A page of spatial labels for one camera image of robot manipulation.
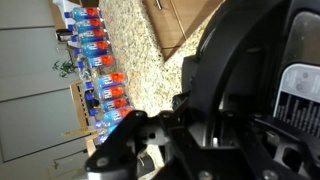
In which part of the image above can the black cooker lid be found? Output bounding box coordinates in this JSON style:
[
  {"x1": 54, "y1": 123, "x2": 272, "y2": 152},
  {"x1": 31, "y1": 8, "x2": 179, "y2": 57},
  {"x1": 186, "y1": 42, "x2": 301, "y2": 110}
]
[{"x1": 171, "y1": 0, "x2": 320, "y2": 152}]

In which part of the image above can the water bottle blue orange label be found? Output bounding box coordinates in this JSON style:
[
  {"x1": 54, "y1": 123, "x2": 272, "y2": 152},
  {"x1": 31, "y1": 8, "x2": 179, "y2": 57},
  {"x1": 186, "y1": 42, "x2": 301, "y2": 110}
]
[
  {"x1": 67, "y1": 17, "x2": 105, "y2": 34},
  {"x1": 85, "y1": 85, "x2": 127, "y2": 101},
  {"x1": 94, "y1": 106, "x2": 135, "y2": 130},
  {"x1": 96, "y1": 123, "x2": 120, "y2": 145},
  {"x1": 88, "y1": 96, "x2": 131, "y2": 117},
  {"x1": 73, "y1": 40, "x2": 112, "y2": 58},
  {"x1": 85, "y1": 71, "x2": 128, "y2": 91},
  {"x1": 64, "y1": 6, "x2": 101, "y2": 22},
  {"x1": 77, "y1": 54, "x2": 116, "y2": 71},
  {"x1": 70, "y1": 28, "x2": 110, "y2": 45}
]

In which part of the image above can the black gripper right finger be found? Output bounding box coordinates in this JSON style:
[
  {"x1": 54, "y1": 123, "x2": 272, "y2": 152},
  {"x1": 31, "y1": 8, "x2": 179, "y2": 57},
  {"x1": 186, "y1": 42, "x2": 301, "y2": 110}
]
[{"x1": 232, "y1": 112, "x2": 320, "y2": 180}]

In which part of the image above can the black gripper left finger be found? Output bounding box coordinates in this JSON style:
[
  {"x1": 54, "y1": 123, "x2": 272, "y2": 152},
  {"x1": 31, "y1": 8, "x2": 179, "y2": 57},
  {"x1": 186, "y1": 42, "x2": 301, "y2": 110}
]
[{"x1": 84, "y1": 109, "x2": 188, "y2": 180}]

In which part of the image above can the steel drawer handle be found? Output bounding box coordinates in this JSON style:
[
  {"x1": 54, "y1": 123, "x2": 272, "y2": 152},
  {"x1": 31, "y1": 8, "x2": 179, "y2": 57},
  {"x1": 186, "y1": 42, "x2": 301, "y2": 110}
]
[{"x1": 153, "y1": 0, "x2": 164, "y2": 11}]

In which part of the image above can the green plant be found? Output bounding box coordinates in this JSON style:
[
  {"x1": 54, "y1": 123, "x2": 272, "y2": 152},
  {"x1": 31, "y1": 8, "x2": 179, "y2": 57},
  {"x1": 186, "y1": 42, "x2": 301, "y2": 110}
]
[{"x1": 51, "y1": 59, "x2": 78, "y2": 79}]

